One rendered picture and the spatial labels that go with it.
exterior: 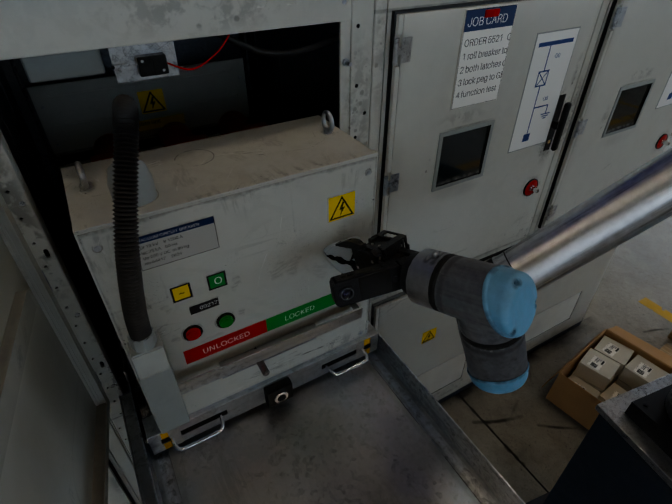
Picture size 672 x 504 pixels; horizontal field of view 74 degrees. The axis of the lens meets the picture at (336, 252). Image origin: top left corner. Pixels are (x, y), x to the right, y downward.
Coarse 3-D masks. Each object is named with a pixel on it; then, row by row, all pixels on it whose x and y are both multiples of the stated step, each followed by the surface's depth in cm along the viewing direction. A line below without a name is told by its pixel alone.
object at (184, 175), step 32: (256, 128) 88; (288, 128) 88; (320, 128) 88; (160, 160) 77; (192, 160) 77; (224, 160) 77; (256, 160) 77; (288, 160) 77; (320, 160) 77; (352, 160) 76; (96, 192) 68; (160, 192) 68; (192, 192) 68; (224, 192) 67; (96, 224) 60
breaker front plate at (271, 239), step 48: (240, 192) 69; (288, 192) 73; (336, 192) 78; (96, 240) 61; (240, 240) 73; (288, 240) 79; (336, 240) 85; (144, 288) 69; (192, 288) 74; (240, 288) 79; (288, 288) 85; (288, 336) 92; (336, 336) 101; (240, 384) 93
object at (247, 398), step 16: (368, 336) 106; (336, 352) 103; (352, 352) 106; (304, 368) 99; (320, 368) 103; (336, 368) 106; (256, 384) 96; (224, 400) 92; (240, 400) 94; (256, 400) 97; (192, 416) 89; (208, 416) 91; (224, 416) 94; (160, 432) 87; (192, 432) 91; (160, 448) 89
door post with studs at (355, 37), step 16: (352, 0) 80; (368, 0) 82; (352, 16) 82; (368, 16) 84; (352, 32) 84; (368, 32) 85; (352, 48) 85; (368, 48) 87; (352, 64) 87; (368, 64) 89; (352, 80) 89; (368, 80) 91; (352, 96) 91; (368, 96) 93; (352, 112) 93; (352, 128) 95
